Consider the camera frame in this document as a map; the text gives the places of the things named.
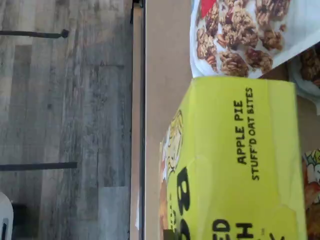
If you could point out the black metal bar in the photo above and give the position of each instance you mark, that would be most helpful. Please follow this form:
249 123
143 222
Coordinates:
30 33
37 166

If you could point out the white granola bag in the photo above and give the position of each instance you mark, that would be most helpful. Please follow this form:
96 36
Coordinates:
310 65

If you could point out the green Bobos apple pie box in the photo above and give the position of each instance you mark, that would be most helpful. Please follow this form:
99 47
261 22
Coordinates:
312 175
275 200

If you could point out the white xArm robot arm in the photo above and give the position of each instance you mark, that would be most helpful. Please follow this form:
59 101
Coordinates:
6 205

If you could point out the black metal shelf rack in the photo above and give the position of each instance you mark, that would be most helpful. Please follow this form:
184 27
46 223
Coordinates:
142 125

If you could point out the granola bag red label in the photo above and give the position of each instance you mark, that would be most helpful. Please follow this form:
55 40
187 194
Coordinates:
237 30

